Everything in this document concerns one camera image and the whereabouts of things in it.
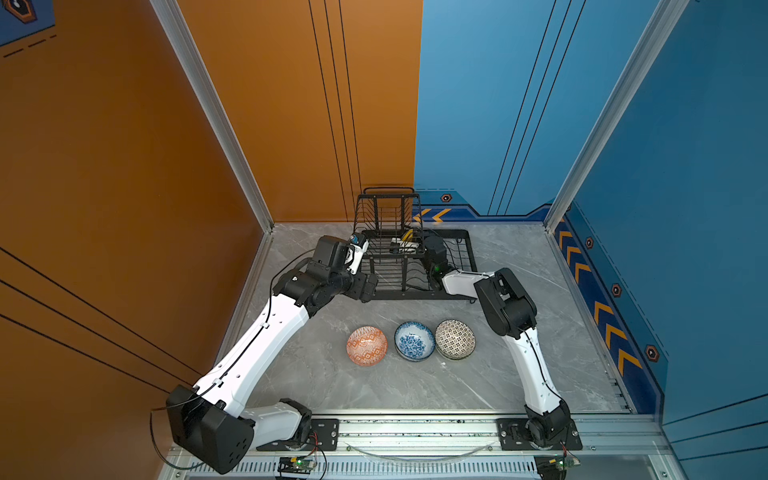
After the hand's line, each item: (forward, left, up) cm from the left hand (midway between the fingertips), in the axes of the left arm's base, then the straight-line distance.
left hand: (362, 272), depth 77 cm
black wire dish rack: (+38, -6, -18) cm, 43 cm away
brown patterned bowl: (-9, -27, -21) cm, 35 cm away
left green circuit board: (-39, +15, -25) cm, 49 cm away
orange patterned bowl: (-11, 0, -22) cm, 25 cm away
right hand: (+28, -17, -10) cm, 34 cm away
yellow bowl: (+27, -13, -14) cm, 33 cm away
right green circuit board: (-39, -47, -24) cm, 65 cm away
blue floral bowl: (-10, -14, -21) cm, 27 cm away
